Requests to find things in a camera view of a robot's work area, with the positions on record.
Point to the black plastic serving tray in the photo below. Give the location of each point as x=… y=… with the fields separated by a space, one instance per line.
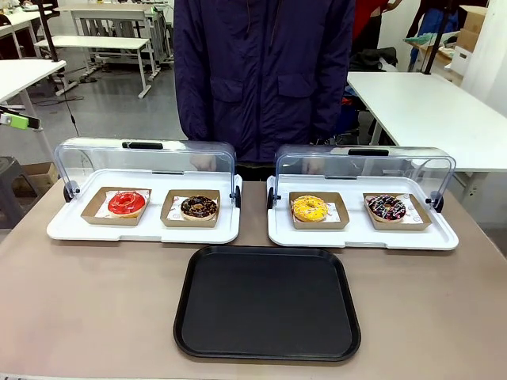
x=265 y=305

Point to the person's right hand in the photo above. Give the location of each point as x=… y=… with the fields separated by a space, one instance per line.
x=204 y=161

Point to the person in navy jacket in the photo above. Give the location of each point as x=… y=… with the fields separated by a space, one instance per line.
x=261 y=79

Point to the black bag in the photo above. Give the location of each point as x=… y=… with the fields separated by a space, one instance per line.
x=374 y=59

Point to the chocolate donut with nut crumbs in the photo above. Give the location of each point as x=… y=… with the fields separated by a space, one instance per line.
x=190 y=211

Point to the white table with grey legs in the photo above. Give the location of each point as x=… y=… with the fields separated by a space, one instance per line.
x=20 y=77

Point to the white storage box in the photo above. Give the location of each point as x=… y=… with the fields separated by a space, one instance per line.
x=461 y=59

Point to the yellow glazed donut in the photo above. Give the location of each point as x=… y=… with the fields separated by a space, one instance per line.
x=301 y=211

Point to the white bench table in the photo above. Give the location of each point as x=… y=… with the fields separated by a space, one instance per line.
x=95 y=41

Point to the grey plastic stool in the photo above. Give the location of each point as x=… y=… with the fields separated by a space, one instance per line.
x=10 y=190

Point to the blue jacket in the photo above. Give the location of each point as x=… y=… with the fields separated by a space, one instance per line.
x=429 y=17

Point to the stacked brown cardboard boxes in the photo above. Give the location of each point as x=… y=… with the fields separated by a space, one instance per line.
x=471 y=27

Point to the black stand pole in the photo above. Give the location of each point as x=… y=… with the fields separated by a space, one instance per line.
x=49 y=31
x=433 y=39

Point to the person in red top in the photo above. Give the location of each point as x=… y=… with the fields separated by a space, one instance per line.
x=372 y=16

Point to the brown cardboard donut box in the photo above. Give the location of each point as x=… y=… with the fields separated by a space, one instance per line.
x=317 y=225
x=93 y=216
x=186 y=224
x=400 y=226

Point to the white desk with frame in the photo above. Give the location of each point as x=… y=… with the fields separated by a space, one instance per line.
x=111 y=11

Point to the flat cardboard box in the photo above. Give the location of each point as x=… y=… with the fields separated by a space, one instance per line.
x=41 y=178

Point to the dark donut with pink sprinkles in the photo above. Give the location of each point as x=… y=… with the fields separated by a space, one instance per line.
x=376 y=212

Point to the large white table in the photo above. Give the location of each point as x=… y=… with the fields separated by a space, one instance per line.
x=435 y=115

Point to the red glazed donut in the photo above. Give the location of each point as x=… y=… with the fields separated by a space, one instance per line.
x=115 y=207

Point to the white display case base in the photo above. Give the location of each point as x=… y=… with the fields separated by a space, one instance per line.
x=71 y=226
x=356 y=238

